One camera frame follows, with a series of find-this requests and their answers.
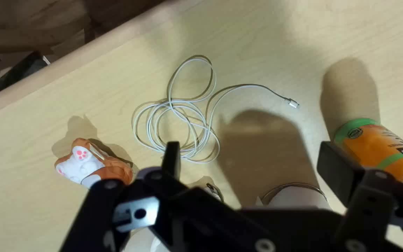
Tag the orange white cat toy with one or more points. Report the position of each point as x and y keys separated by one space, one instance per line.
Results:
x=91 y=161

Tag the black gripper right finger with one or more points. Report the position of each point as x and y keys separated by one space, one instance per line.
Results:
x=338 y=170

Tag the white cloth in bowl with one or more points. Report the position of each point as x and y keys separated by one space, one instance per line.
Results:
x=292 y=196

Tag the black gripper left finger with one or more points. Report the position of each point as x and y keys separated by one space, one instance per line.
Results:
x=170 y=161

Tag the dark metal bar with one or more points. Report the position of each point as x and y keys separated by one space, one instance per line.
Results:
x=14 y=67

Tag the orange pill bottle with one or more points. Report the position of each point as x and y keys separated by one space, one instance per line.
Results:
x=372 y=145

